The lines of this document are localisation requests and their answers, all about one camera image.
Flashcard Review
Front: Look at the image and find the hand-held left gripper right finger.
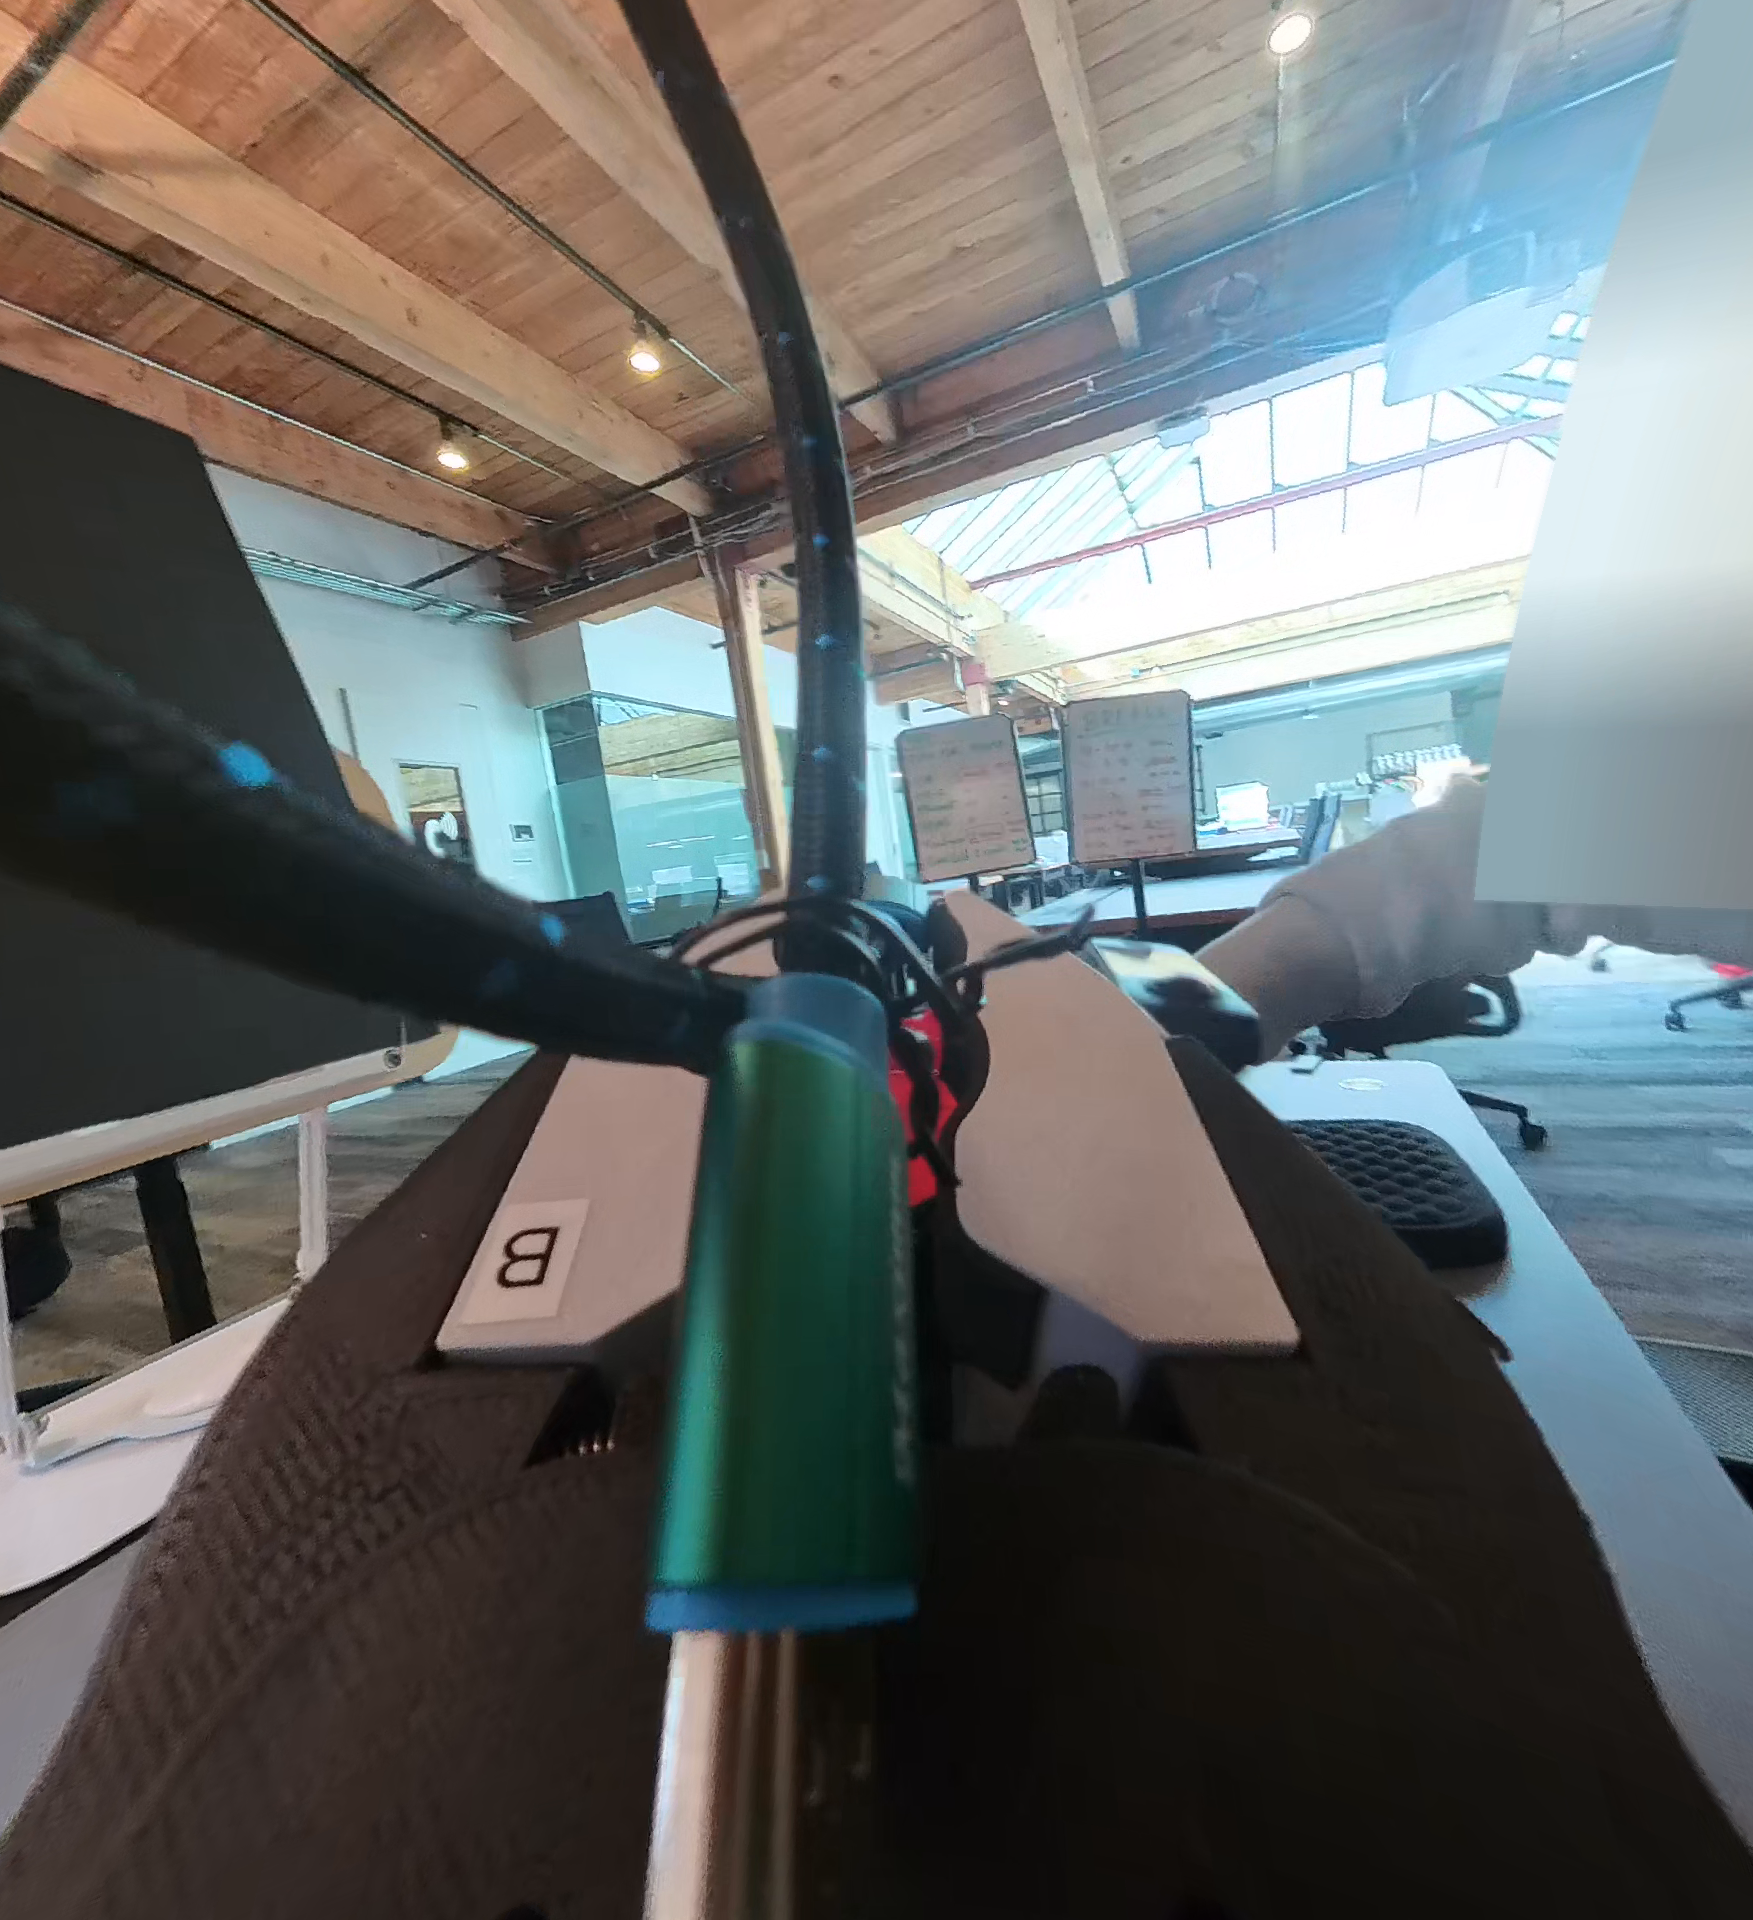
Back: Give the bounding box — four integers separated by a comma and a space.
936, 895, 1301, 1377

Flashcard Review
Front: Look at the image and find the black office chair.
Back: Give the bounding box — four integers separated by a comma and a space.
1317, 968, 1556, 1153

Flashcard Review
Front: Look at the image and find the black cable with green plugs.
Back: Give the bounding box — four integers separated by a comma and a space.
0, 0, 1110, 1920

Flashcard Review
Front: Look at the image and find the black board with wooden frame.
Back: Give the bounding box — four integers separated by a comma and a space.
0, 333, 463, 1171

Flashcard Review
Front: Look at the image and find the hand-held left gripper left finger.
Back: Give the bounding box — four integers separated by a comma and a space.
434, 912, 788, 1364

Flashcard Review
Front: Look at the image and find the black wrist rest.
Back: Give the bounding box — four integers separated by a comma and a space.
1288, 1119, 1510, 1271

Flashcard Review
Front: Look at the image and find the white board stand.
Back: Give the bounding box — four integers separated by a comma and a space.
0, 1050, 342, 1601

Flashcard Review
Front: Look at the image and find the grey mesh chair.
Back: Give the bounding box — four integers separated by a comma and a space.
1630, 1333, 1753, 1487

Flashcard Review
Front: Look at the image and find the person's right forearm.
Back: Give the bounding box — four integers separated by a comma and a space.
1204, 776, 1592, 1058

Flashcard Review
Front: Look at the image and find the whiteboard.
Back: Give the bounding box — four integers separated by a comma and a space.
901, 717, 1043, 891
1063, 689, 1199, 870

